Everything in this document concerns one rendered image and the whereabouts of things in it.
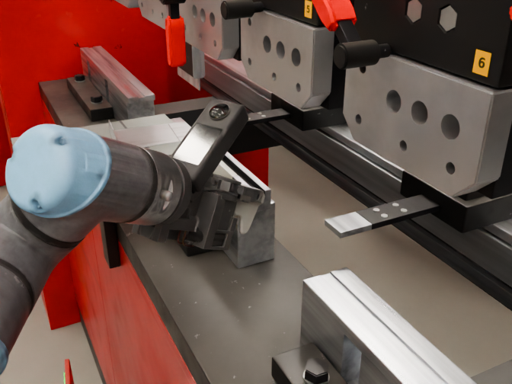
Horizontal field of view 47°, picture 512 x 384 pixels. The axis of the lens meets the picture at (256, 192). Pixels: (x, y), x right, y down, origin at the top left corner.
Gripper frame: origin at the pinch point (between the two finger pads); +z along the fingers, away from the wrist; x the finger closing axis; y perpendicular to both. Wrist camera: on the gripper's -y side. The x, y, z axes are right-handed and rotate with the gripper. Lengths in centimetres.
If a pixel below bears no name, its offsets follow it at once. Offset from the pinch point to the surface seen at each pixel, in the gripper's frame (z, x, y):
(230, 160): 7.3, -9.9, -3.2
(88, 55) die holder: 43, -86, -21
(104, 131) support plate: 5.2, -34.3, -2.1
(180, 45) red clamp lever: -7.9, -12.3, -15.5
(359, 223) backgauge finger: 0.5, 14.6, 0.0
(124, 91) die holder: 28, -54, -12
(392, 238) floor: 188, -33, 8
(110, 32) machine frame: 56, -93, -30
